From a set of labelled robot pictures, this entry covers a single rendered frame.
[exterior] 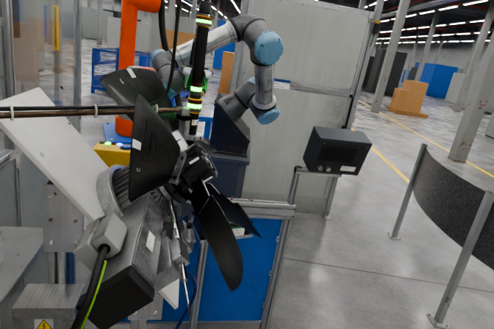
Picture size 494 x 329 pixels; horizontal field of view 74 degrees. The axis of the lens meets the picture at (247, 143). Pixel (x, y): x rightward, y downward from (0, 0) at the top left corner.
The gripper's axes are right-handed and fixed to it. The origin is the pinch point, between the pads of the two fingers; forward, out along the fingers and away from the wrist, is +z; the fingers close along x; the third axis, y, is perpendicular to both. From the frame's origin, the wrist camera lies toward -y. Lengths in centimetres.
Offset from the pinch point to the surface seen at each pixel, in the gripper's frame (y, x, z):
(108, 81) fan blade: 5.6, 23.9, 2.9
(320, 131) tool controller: 21, -59, -38
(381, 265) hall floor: 144, -172, -107
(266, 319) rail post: 132, -55, -39
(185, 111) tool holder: 12.0, 2.3, 0.5
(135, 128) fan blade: 9.6, 12.1, 32.4
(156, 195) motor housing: 34.0, 7.7, 13.0
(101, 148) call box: 39, 34, -36
